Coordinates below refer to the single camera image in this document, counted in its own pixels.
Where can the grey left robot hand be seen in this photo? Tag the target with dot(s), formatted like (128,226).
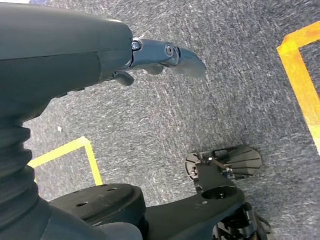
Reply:
(62,49)

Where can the yellow floor tape outline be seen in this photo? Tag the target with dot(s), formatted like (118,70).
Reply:
(57,152)
(297,73)

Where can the black robot hip joint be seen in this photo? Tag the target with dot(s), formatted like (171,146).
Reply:
(100,203)

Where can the black right robot foot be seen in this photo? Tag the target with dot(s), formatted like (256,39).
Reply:
(250,225)

